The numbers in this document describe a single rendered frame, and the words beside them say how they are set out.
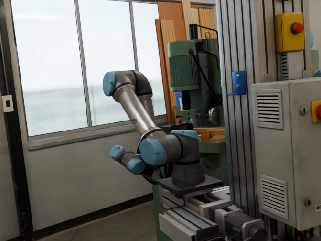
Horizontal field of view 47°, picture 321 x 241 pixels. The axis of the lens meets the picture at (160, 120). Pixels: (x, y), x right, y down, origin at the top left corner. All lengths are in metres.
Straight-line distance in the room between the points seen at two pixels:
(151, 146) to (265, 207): 0.49
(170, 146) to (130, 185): 2.35
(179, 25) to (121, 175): 1.72
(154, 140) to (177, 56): 0.92
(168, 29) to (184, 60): 1.72
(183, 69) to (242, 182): 0.99
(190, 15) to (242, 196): 3.00
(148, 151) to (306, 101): 0.65
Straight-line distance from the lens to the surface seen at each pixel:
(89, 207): 3.63
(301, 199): 1.25
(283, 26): 1.39
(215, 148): 2.09
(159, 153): 1.48
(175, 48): 2.31
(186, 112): 2.33
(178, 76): 2.30
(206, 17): 4.45
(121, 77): 1.73
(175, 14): 4.18
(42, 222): 3.47
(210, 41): 2.47
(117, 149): 1.80
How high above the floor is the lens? 1.27
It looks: 6 degrees down
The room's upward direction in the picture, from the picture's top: 5 degrees counter-clockwise
